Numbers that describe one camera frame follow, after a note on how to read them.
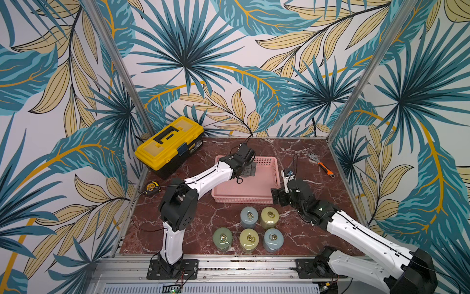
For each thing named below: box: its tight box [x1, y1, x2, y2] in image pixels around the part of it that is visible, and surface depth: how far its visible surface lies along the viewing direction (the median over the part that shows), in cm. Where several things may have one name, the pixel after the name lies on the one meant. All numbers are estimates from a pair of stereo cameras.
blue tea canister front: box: [263, 227, 284, 253], surface depth 76 cm
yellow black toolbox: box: [134, 116, 205, 180], surface depth 96 cm
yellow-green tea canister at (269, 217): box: [260, 206, 280, 230], surface depth 81 cm
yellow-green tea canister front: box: [239, 228, 260, 254], surface depth 75 cm
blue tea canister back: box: [239, 206, 259, 230], surface depth 81 cm
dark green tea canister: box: [212, 227, 233, 253], surface depth 75 cm
